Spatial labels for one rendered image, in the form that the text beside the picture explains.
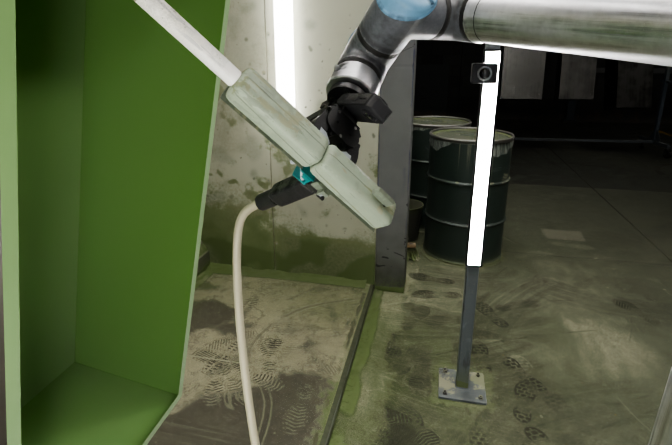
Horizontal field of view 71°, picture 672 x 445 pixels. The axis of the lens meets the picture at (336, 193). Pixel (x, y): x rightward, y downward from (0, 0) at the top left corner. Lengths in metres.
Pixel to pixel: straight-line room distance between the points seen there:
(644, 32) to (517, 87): 6.77
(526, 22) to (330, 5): 2.00
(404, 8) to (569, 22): 0.24
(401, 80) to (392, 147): 0.37
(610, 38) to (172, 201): 1.00
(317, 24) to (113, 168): 1.66
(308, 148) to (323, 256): 2.36
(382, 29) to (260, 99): 0.29
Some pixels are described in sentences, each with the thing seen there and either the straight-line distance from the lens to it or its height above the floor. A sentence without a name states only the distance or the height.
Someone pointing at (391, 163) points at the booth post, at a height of 0.82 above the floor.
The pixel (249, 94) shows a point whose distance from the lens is 0.62.
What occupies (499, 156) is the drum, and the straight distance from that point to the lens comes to 3.26.
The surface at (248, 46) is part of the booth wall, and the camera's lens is 2.85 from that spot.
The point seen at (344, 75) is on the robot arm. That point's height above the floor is 1.39.
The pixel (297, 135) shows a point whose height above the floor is 1.32.
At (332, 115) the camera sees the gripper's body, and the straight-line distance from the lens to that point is 0.76.
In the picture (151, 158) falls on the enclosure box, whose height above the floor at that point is 1.17.
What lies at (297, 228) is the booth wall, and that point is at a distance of 2.95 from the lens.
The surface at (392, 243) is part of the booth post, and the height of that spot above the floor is 0.33.
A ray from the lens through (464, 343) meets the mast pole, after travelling 2.18.
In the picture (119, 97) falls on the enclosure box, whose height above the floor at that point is 1.32.
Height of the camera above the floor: 1.43
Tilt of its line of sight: 17 degrees down
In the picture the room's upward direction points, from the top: straight up
